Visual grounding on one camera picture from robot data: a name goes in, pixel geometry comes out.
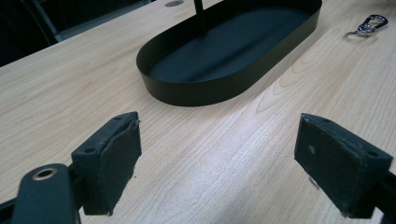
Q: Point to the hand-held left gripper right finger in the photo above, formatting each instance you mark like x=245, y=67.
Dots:
x=336, y=168

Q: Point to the black oval metal tray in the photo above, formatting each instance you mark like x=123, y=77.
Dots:
x=230, y=53

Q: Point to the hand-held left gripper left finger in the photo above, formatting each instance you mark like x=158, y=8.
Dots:
x=115, y=174

